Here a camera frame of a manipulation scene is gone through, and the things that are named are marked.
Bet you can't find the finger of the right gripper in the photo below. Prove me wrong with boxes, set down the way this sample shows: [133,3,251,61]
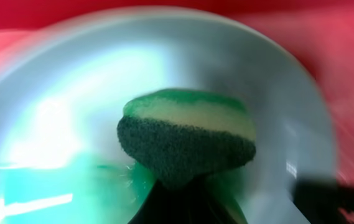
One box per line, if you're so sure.
[292,179,354,224]

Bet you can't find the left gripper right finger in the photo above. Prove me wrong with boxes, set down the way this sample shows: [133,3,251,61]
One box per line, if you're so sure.
[192,177,241,224]

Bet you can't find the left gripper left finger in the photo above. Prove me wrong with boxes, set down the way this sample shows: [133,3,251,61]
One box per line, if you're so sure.
[128,180,176,224]

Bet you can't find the green scrub sponge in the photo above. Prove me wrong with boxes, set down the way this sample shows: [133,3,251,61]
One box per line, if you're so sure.
[116,88,258,224]

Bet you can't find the white plate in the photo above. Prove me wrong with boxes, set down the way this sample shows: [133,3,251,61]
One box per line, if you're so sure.
[0,7,336,223]

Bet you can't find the red plastic tray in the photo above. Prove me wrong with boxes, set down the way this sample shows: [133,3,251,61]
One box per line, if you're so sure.
[0,0,354,224]

